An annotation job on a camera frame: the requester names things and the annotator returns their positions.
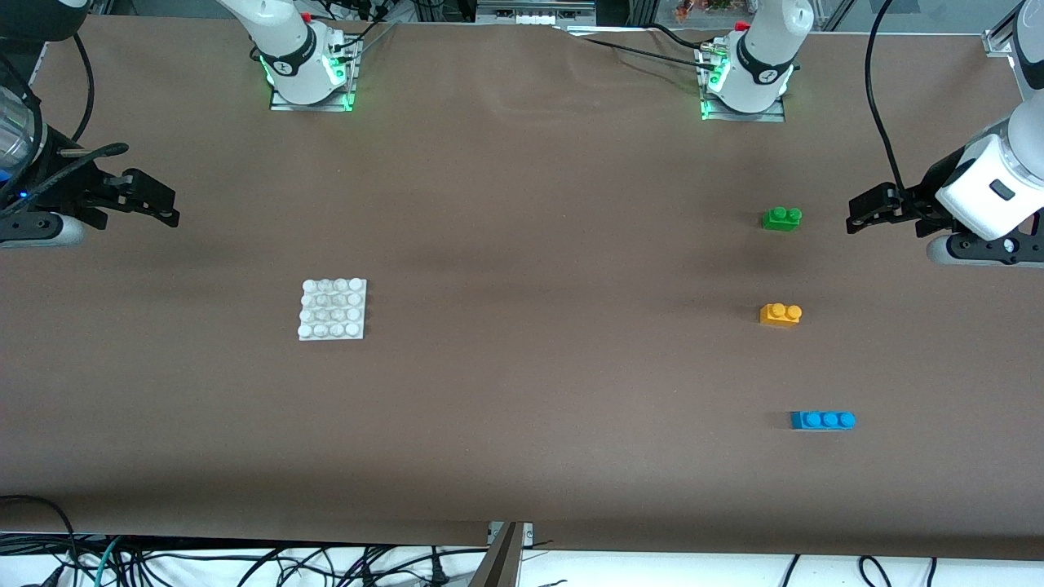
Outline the white studded base plate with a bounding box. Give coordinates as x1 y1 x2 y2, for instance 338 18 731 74
298 278 368 342

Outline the blue three-stud block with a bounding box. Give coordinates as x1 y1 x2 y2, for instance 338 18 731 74
790 410 857 431

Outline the brown table cover sheet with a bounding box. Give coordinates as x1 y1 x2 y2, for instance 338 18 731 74
0 15 1044 563

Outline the grey metal bar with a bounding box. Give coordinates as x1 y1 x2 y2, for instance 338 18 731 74
469 522 524 587

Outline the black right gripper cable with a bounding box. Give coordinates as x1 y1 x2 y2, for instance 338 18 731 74
0 143 130 217

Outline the black table cable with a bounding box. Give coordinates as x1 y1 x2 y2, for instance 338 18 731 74
648 23 720 51
557 27 709 66

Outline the black arm base cable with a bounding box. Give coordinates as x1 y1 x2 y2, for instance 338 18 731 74
322 0 400 62

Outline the teal floor cable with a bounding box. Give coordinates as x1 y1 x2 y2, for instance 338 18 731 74
91 534 125 587

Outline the aluminium frame rail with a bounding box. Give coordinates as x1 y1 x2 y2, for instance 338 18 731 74
476 0 598 25

